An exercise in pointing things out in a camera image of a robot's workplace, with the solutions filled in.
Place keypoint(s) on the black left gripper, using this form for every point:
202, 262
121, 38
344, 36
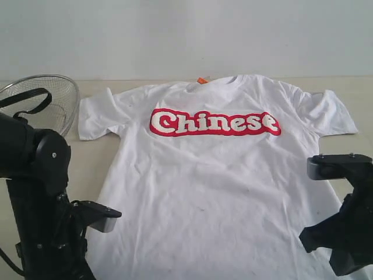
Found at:
52, 244

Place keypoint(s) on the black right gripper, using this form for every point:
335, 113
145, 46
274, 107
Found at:
348, 233

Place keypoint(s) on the white t-shirt red print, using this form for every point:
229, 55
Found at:
211, 179

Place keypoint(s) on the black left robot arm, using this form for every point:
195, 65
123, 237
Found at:
34, 163

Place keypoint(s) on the round metal mesh basket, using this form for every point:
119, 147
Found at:
44, 101

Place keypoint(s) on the orange garment tag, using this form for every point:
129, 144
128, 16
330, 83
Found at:
201, 80

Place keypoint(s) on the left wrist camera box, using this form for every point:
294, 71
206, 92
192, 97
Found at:
99, 217

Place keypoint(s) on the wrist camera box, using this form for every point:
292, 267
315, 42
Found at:
99, 217
355, 168

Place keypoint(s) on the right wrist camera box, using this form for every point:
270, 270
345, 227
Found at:
355, 168

